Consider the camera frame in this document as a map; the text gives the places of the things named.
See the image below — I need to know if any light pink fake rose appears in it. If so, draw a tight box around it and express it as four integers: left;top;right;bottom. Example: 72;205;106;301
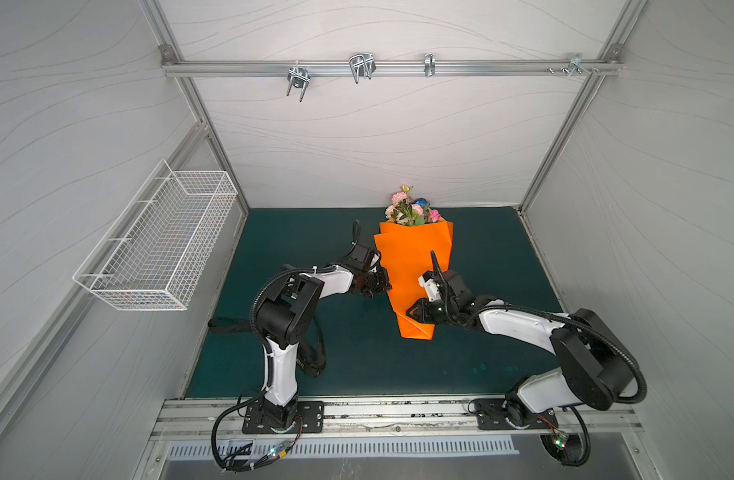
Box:
390;184;414;225

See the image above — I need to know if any magenta fake rose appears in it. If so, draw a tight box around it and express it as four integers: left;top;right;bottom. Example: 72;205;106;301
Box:
426;209;442;223

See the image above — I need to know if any metal hook clamp left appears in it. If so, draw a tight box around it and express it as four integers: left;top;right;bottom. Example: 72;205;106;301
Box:
286;66;311;102

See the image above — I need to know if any right black cable conduit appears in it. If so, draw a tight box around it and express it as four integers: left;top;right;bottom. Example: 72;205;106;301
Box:
539;406;593;468

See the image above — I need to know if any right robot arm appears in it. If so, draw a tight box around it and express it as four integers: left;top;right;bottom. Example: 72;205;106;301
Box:
407;270;648;430

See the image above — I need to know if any aluminium front rail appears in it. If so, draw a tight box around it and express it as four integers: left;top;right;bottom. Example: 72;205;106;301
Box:
150;394;644;441

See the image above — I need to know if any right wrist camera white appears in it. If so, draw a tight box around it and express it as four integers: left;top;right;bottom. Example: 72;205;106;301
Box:
418;271;441;302

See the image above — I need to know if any black cable conduit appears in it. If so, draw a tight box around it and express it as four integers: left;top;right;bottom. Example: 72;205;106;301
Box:
539;406;593;468
209;392;305;473

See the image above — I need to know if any left black cable conduit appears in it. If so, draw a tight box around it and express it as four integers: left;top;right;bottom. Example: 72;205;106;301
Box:
209;392;305;473

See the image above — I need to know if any metal ring clamp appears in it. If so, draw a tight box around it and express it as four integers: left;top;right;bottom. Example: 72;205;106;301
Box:
424;53;436;78

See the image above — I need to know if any white slotted cable duct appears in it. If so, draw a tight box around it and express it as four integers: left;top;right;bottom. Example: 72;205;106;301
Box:
167;434;520;461

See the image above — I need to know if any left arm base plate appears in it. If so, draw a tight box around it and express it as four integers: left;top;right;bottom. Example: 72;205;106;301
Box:
242;398;324;434

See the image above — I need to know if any aluminium crossbar rail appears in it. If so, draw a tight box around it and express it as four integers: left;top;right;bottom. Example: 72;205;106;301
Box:
162;57;624;78

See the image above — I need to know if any metal hook clamp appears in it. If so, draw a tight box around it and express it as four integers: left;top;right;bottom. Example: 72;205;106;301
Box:
286;66;311;102
348;52;376;84

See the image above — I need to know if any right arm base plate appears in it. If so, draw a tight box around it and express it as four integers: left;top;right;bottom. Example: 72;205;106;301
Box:
467;398;559;431

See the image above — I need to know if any metal bracket clamp right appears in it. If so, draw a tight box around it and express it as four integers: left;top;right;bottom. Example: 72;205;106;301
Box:
546;53;601;78

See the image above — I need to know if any black printed ribbon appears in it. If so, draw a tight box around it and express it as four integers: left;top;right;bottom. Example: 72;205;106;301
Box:
207;317;327;378

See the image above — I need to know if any orange wrapping paper sheet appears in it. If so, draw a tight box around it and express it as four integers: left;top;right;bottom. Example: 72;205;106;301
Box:
374;220;454;340

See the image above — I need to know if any white wire basket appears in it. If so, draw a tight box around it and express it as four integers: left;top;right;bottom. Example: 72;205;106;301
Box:
73;160;238;311

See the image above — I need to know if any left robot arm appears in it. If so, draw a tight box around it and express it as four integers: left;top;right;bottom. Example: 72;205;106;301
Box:
249;241;390;430

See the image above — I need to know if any metal hook clamp middle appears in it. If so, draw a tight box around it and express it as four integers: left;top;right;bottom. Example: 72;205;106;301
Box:
348;52;376;84

